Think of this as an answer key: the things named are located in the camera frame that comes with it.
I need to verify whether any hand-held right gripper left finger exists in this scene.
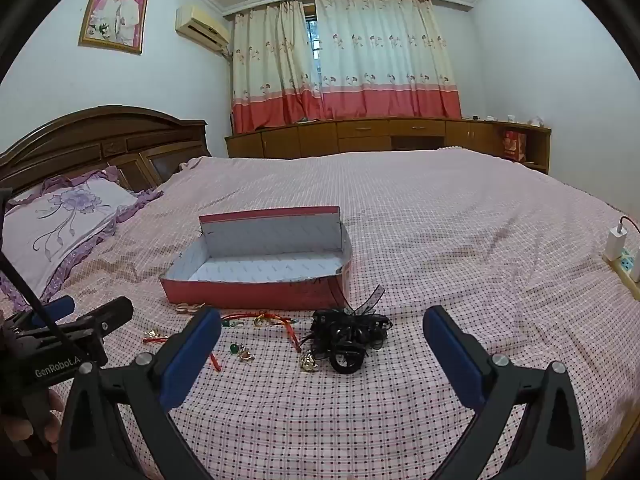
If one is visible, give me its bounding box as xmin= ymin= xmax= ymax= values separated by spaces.
xmin=56 ymin=306 xmax=223 ymax=480

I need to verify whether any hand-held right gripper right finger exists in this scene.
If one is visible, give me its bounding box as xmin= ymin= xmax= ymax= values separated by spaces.
xmin=422 ymin=305 xmax=587 ymax=480

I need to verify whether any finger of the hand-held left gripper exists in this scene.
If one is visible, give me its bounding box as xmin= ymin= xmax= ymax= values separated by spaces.
xmin=27 ymin=296 xmax=77 ymax=328
xmin=50 ymin=296 xmax=135 ymax=348

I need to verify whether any red string beaded bracelet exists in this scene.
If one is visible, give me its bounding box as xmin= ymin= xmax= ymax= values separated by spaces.
xmin=221 ymin=310 xmax=302 ymax=353

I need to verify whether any red cardboard box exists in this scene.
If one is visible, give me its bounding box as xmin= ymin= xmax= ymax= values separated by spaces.
xmin=159 ymin=206 xmax=353 ymax=311

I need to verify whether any black hair ties bundle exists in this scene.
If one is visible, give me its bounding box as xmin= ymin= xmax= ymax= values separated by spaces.
xmin=299 ymin=285 xmax=393 ymax=376

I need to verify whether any person's left hand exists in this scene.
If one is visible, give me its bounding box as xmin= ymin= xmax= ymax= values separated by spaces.
xmin=0 ymin=389 xmax=67 ymax=457

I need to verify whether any purple floral pillow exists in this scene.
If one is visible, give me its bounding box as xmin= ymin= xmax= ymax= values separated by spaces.
xmin=0 ymin=165 xmax=163 ymax=311

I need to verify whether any pink checkered bed sheet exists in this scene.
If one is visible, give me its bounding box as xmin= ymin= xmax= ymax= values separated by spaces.
xmin=0 ymin=146 xmax=640 ymax=480

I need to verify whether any wooden headboard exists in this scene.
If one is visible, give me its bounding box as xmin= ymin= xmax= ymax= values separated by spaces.
xmin=0 ymin=105 xmax=211 ymax=196

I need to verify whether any power strip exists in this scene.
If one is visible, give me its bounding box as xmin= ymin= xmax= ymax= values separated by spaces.
xmin=602 ymin=247 xmax=640 ymax=301

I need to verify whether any white charger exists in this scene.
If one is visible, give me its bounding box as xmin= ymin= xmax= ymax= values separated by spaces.
xmin=606 ymin=226 xmax=626 ymax=263

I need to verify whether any red gift bag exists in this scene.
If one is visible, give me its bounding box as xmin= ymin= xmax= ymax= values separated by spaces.
xmin=502 ymin=130 xmax=527 ymax=162

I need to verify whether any wooden cabinet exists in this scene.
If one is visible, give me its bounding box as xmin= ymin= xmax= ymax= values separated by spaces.
xmin=224 ymin=117 xmax=552 ymax=176

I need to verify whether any cream and red curtain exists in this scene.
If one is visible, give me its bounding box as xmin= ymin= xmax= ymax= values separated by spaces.
xmin=231 ymin=0 xmax=325 ymax=133
xmin=315 ymin=0 xmax=463 ymax=121

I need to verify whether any framed wedding photo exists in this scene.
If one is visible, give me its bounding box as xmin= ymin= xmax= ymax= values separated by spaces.
xmin=78 ymin=0 xmax=150 ymax=56

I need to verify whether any window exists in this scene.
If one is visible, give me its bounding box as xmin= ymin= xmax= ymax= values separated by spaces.
xmin=304 ymin=7 xmax=321 ymax=63

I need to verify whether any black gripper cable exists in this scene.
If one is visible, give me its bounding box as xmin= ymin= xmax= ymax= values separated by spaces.
xmin=0 ymin=252 xmax=66 ymax=351

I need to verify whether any wall air conditioner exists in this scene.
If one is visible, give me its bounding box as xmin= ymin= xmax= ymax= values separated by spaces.
xmin=175 ymin=5 xmax=232 ymax=52

